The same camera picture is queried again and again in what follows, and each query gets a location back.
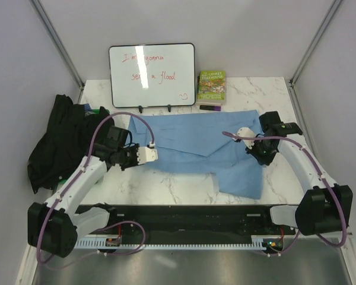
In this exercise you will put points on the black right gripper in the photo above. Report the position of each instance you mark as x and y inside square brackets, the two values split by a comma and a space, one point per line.
[262, 160]

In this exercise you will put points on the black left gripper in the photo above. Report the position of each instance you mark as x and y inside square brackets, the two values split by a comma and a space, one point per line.
[134, 148]

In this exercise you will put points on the light blue long sleeve shirt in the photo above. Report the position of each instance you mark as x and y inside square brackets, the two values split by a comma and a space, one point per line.
[194, 143]

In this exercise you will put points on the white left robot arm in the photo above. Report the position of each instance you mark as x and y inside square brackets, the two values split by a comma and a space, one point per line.
[54, 226]

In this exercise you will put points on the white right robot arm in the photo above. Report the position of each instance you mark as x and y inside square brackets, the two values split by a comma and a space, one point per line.
[326, 205]

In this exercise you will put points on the black long sleeve shirt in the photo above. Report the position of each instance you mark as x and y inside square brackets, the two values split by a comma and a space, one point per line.
[59, 152]

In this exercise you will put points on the green plastic bin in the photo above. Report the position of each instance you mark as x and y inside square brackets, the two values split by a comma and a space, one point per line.
[77, 138]

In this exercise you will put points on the purple marker pen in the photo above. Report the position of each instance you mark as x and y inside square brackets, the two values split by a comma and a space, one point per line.
[210, 108]

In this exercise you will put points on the green treehouse book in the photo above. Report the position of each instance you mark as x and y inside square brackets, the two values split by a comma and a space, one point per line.
[211, 89]

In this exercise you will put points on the small whiteboard with stand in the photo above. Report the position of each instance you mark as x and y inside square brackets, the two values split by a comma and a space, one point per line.
[160, 75]

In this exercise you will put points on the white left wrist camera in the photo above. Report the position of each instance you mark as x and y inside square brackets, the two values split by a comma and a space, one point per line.
[145, 155]

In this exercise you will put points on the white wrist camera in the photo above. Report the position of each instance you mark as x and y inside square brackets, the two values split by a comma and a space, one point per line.
[145, 155]
[247, 136]

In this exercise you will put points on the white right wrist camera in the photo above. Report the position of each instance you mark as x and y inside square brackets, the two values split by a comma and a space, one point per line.
[247, 136]

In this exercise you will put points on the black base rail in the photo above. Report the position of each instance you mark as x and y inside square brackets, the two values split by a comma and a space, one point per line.
[192, 223]

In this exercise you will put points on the white slotted cable duct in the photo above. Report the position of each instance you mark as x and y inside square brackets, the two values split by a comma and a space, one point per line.
[108, 242]

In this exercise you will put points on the left aluminium frame post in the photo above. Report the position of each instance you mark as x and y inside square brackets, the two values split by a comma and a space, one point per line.
[56, 40]

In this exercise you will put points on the aluminium frame post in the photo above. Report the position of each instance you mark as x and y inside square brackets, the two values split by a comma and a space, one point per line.
[56, 40]
[320, 32]

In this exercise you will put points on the right aluminium frame post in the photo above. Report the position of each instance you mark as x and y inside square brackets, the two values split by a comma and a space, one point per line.
[320, 32]

